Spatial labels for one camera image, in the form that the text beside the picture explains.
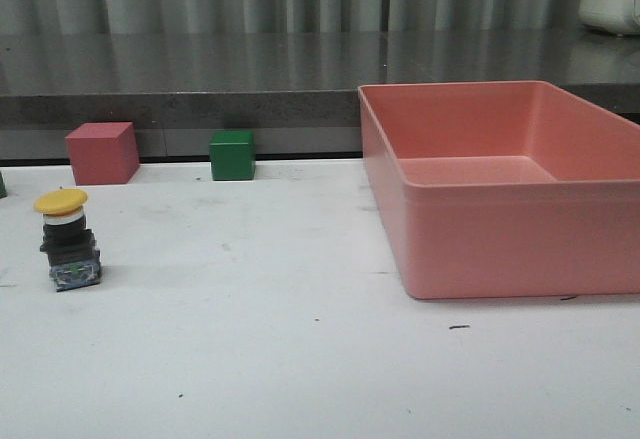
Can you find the green cube block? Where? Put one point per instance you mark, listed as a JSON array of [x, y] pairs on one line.
[[232, 155]]

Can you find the dark green block at edge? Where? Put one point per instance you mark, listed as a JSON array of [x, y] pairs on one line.
[[3, 192]]

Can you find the yellow mushroom push button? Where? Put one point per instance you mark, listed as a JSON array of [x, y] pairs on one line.
[[70, 246]]

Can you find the pink plastic bin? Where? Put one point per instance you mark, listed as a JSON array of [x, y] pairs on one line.
[[503, 189]]

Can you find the pink cube block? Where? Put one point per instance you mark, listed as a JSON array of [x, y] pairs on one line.
[[103, 153]]

